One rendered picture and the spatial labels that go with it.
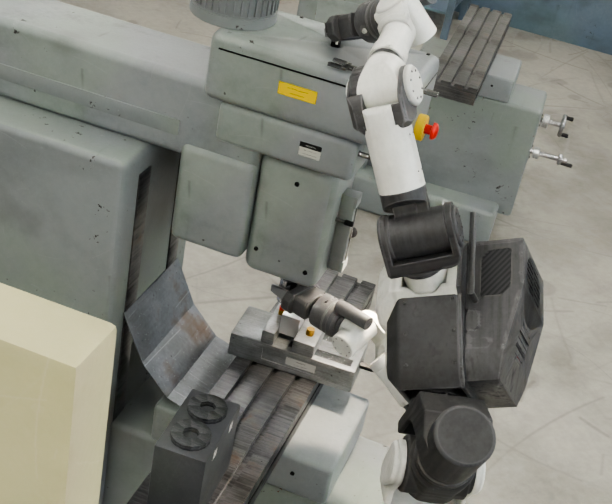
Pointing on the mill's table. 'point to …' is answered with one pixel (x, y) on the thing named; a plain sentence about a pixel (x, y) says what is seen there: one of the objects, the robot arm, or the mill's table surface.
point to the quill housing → (293, 221)
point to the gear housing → (289, 141)
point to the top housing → (296, 73)
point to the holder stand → (193, 451)
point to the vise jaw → (304, 345)
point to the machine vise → (277, 352)
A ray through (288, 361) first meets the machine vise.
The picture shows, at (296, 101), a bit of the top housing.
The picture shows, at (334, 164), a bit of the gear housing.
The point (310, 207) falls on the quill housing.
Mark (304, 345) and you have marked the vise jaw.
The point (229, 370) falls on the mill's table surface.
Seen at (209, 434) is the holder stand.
